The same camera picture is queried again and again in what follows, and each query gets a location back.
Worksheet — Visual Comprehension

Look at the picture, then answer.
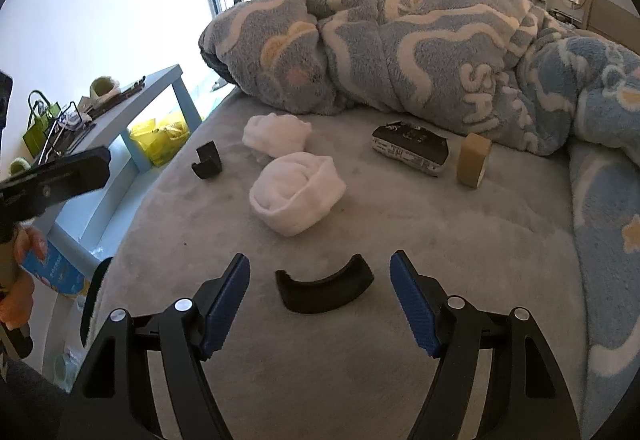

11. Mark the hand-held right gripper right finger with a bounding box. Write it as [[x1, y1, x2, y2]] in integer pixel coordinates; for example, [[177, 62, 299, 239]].
[[389, 249, 583, 440]]

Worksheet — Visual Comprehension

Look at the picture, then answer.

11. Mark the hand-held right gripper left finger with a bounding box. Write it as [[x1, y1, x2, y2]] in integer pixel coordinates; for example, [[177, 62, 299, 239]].
[[59, 252, 251, 440]]

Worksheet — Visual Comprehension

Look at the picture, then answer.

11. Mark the black clip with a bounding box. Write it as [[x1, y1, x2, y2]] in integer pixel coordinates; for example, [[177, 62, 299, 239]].
[[191, 142, 223, 180]]

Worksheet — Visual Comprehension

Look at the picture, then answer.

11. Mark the beige headboard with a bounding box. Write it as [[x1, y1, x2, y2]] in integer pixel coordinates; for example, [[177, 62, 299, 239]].
[[585, 0, 640, 57]]

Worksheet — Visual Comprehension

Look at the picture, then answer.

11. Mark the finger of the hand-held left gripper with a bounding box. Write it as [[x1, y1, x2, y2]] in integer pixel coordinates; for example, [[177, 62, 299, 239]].
[[0, 146, 112, 222]]

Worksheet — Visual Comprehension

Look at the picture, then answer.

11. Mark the black curved plastic piece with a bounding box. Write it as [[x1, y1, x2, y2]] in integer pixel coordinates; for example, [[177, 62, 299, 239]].
[[275, 252, 375, 314]]

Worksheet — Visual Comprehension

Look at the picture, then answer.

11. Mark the rolled white fluffy cloth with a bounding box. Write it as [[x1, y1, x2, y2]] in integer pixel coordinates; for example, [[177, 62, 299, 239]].
[[249, 151, 347, 237]]

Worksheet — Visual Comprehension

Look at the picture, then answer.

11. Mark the bundle of wire hangers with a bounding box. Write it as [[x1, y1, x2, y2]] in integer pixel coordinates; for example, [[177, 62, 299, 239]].
[[37, 100, 96, 158]]

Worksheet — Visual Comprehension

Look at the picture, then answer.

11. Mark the light blue low table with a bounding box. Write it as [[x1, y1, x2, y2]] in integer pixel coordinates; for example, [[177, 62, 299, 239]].
[[37, 64, 203, 271]]

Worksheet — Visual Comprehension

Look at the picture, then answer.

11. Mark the grey bed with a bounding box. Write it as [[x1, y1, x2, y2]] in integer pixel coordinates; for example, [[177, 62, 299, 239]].
[[82, 85, 640, 440]]

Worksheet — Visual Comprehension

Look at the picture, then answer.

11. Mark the dark wooden hanger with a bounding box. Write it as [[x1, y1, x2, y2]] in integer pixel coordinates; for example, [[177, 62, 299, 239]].
[[82, 76, 146, 113]]

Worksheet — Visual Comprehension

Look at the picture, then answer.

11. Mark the green tote bag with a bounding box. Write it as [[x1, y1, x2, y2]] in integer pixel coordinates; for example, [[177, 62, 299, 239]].
[[22, 90, 62, 156]]

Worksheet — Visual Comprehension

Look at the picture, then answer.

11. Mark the brown cardboard tape roll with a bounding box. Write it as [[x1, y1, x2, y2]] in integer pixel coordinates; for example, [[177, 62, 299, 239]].
[[456, 132, 493, 188]]

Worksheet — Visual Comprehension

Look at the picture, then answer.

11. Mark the blue patterned fleece blanket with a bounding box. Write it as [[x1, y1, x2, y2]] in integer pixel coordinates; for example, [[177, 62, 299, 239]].
[[197, 0, 640, 376]]

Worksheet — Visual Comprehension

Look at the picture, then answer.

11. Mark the person's left hand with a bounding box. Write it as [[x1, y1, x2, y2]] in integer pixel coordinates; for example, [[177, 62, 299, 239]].
[[0, 226, 49, 329]]

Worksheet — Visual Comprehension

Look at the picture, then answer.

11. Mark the flat white fluffy cloth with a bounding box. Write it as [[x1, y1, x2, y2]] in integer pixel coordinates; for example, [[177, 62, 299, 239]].
[[242, 112, 313, 158]]

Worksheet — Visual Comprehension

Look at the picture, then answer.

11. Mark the black tissue pack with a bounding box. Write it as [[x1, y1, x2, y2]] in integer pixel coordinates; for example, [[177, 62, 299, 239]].
[[371, 120, 449, 177]]

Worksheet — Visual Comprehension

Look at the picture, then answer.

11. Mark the yellow plastic bag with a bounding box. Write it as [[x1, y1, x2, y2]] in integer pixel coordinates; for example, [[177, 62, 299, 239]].
[[129, 115, 191, 167]]

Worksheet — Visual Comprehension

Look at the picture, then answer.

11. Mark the blue printed packet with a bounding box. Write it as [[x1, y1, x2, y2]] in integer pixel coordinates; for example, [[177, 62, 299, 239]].
[[20, 245, 86, 296]]

